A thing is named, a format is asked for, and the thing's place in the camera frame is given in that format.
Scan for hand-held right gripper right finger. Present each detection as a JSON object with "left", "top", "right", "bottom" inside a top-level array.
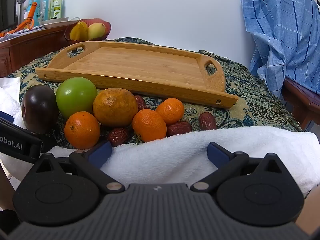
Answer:
[{"left": 190, "top": 142, "right": 285, "bottom": 194}]

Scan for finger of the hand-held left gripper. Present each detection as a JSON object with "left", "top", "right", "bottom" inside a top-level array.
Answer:
[{"left": 0, "top": 110, "right": 15, "bottom": 128}]

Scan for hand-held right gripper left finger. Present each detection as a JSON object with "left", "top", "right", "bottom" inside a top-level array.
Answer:
[{"left": 35, "top": 141, "right": 125, "bottom": 194}]

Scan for dark purple round fruit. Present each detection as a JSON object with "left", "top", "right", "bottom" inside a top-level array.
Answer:
[{"left": 21, "top": 84, "right": 60, "bottom": 134}]

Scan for red dried date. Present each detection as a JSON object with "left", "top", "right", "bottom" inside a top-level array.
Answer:
[
  {"left": 166, "top": 121, "right": 192, "bottom": 137},
  {"left": 135, "top": 95, "right": 147, "bottom": 112},
  {"left": 108, "top": 127, "right": 129, "bottom": 147},
  {"left": 199, "top": 112, "right": 217, "bottom": 131}
]

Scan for small stemmed orange tangerine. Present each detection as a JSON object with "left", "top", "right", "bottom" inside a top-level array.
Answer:
[{"left": 132, "top": 109, "right": 167, "bottom": 143}]

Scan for green apple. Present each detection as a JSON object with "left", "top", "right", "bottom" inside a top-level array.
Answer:
[{"left": 56, "top": 77, "right": 98, "bottom": 119}]

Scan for wooden bamboo tray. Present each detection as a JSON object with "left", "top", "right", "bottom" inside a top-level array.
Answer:
[{"left": 35, "top": 41, "right": 239, "bottom": 109}]

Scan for white towel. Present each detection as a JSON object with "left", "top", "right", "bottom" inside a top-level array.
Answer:
[{"left": 0, "top": 77, "right": 320, "bottom": 198}]

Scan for large yellowish orange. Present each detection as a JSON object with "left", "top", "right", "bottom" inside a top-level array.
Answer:
[{"left": 93, "top": 88, "right": 138, "bottom": 127}]

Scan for patterned teal beige blanket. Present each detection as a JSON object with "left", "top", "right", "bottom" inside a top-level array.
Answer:
[{"left": 7, "top": 37, "right": 304, "bottom": 150}]

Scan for brown wooden cabinet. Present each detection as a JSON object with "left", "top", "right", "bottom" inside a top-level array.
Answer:
[{"left": 0, "top": 24, "right": 75, "bottom": 78}]

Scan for scattered papers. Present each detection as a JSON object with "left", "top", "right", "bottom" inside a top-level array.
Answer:
[{"left": 0, "top": 26, "right": 43, "bottom": 42}]

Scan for brown wooden chair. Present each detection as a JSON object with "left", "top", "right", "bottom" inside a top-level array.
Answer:
[{"left": 282, "top": 76, "right": 320, "bottom": 130}]

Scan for person's bare leg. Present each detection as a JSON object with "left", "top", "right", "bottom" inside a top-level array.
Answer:
[{"left": 295, "top": 187, "right": 320, "bottom": 233}]

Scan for yellow starfruit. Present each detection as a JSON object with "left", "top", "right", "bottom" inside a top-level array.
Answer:
[{"left": 70, "top": 22, "right": 89, "bottom": 40}]

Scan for dark monitor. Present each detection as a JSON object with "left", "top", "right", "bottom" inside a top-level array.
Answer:
[{"left": 0, "top": 0, "right": 19, "bottom": 32}]

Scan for teal spray bottle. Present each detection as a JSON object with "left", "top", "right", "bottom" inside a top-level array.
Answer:
[
  {"left": 42, "top": 0, "right": 50, "bottom": 20},
  {"left": 34, "top": 0, "right": 42, "bottom": 22}
]

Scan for green yellow bottle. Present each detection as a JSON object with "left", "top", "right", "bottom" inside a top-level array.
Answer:
[{"left": 50, "top": 0, "right": 62, "bottom": 19}]

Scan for yellow mango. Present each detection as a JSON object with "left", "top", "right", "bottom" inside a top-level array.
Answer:
[{"left": 88, "top": 22, "right": 106, "bottom": 40}]

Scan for red fruit bowl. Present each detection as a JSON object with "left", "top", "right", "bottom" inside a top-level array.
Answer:
[{"left": 64, "top": 18, "right": 112, "bottom": 42}]

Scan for blue plaid cloth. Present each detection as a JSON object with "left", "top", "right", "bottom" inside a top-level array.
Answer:
[{"left": 240, "top": 0, "right": 320, "bottom": 98}]

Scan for orange handled tool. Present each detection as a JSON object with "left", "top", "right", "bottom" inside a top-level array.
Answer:
[{"left": 7, "top": 2, "right": 38, "bottom": 34}]

